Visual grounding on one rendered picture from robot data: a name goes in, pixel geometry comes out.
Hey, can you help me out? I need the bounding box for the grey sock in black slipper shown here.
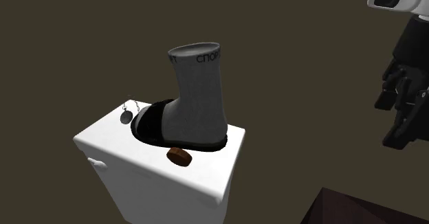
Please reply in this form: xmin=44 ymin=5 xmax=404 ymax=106
xmin=130 ymin=42 xmax=229 ymax=153

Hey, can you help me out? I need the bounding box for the brown round disc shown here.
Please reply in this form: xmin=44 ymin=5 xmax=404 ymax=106
xmin=166 ymin=146 xmax=193 ymax=168

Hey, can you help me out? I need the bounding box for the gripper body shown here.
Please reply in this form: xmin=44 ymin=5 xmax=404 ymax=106
xmin=390 ymin=14 xmax=429 ymax=92

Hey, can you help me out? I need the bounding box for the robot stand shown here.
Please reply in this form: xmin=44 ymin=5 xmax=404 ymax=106
xmin=300 ymin=186 xmax=429 ymax=224

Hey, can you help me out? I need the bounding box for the grey pocket watch with chain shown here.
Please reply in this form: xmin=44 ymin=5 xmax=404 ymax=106
xmin=120 ymin=96 xmax=141 ymax=125

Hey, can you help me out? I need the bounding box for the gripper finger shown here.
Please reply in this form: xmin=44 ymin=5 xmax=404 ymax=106
xmin=374 ymin=59 xmax=421 ymax=113
xmin=382 ymin=87 xmax=429 ymax=150

